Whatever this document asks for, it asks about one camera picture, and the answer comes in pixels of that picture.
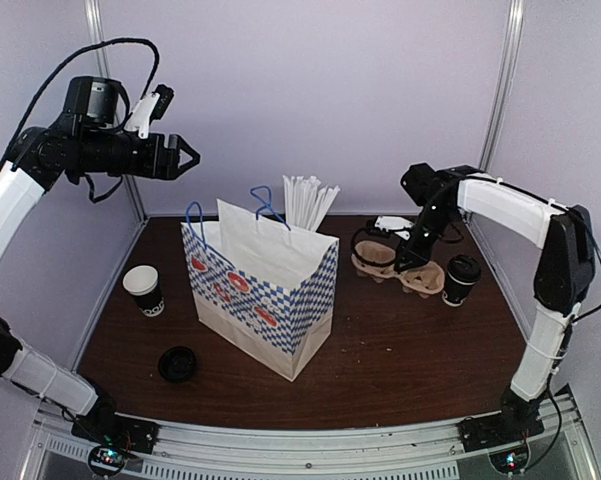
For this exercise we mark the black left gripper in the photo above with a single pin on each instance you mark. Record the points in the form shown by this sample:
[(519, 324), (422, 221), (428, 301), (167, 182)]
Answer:
[(165, 166)]

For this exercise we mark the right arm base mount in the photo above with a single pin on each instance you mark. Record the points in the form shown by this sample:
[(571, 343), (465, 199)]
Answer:
[(502, 435)]

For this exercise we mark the remaining black lids stack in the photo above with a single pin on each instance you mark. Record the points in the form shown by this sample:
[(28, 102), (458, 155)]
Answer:
[(177, 364)]

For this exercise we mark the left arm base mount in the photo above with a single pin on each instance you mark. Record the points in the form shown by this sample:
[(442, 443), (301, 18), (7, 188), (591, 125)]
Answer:
[(113, 452)]

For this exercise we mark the black paper coffee cup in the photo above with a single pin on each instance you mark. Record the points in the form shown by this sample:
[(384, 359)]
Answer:
[(457, 290)]

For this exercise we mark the wrapped white straws bundle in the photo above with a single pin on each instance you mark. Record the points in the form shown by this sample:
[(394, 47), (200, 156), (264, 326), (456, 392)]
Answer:
[(307, 201)]

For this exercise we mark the black plastic cup lid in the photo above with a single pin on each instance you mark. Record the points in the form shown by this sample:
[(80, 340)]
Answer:
[(464, 268)]

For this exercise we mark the blue checkered paper bag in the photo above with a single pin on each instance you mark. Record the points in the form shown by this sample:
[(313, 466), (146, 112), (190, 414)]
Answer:
[(263, 285)]

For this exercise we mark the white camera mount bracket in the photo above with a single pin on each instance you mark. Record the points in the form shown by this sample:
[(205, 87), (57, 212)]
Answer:
[(150, 107)]

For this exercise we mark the black paper cups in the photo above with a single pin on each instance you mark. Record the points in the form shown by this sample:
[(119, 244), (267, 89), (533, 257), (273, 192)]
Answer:
[(142, 283)]

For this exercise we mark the right aluminium frame post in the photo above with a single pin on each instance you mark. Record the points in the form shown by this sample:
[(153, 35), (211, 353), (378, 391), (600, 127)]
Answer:
[(508, 64)]

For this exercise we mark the aluminium frame post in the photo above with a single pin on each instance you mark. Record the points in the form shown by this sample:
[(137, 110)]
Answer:
[(96, 34), (508, 64)]

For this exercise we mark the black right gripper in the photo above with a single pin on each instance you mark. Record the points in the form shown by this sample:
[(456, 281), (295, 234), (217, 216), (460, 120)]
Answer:
[(420, 255)]

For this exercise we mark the white right camera bracket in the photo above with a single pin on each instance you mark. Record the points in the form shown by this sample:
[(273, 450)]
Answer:
[(394, 225)]

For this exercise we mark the aluminium front rail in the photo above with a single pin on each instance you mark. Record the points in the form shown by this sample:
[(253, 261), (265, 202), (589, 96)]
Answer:
[(433, 450)]

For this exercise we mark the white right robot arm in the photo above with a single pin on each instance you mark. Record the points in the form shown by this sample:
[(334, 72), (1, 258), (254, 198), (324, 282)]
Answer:
[(565, 264)]

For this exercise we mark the left aluminium frame post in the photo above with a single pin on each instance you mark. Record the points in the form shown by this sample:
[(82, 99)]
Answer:
[(96, 34)]

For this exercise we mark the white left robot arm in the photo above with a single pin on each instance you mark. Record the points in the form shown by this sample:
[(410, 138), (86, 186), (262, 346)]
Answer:
[(34, 165)]

